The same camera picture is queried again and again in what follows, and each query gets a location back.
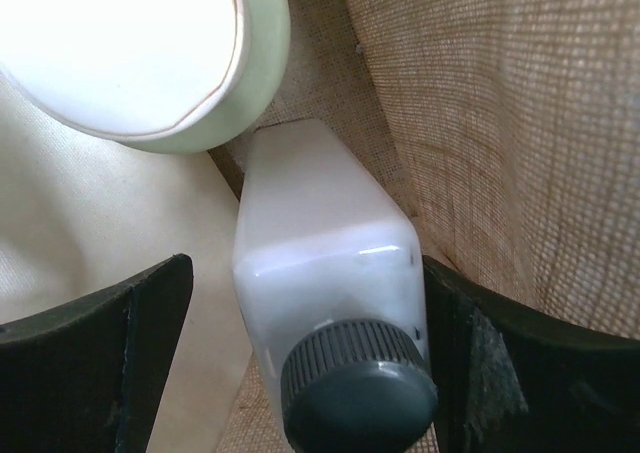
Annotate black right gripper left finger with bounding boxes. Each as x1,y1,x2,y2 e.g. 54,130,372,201
1,254,194,452

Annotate white bottle dark grey cap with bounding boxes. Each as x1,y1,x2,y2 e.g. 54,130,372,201
232,119,438,452

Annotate green bottle beige cap right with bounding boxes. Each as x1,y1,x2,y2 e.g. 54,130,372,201
1,0,291,154

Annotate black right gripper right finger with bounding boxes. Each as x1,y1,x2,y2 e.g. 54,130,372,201
423,257,639,452

